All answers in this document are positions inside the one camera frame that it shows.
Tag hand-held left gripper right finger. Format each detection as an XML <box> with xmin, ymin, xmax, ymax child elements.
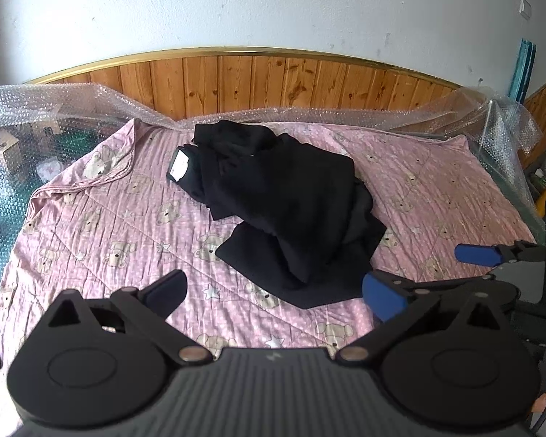
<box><xmin>337</xmin><ymin>272</ymin><xmax>506</xmax><ymax>366</ymax></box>

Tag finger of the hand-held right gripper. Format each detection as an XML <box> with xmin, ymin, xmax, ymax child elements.
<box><xmin>455</xmin><ymin>239</ymin><xmax>546</xmax><ymax>268</ymax></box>

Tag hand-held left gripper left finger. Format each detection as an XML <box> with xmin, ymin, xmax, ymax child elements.
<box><xmin>45</xmin><ymin>269</ymin><xmax>212</xmax><ymax>366</ymax></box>

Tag black pants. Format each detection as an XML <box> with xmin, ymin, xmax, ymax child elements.
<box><xmin>167</xmin><ymin>119</ymin><xmax>388</xmax><ymax>311</ymax></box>

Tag pink bear print quilt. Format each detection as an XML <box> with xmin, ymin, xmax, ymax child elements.
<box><xmin>0</xmin><ymin>117</ymin><xmax>540</xmax><ymax>437</ymax></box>

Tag small cardboard box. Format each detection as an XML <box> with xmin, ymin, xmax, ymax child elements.
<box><xmin>0</xmin><ymin>127</ymin><xmax>23</xmax><ymax>165</ymax></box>

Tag clear bubble wrap sheet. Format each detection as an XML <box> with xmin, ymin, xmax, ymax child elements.
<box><xmin>0</xmin><ymin>83</ymin><xmax>546</xmax><ymax>292</ymax></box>

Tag wooden headboard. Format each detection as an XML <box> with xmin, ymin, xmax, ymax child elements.
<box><xmin>23</xmin><ymin>46</ymin><xmax>465</xmax><ymax>121</ymax></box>

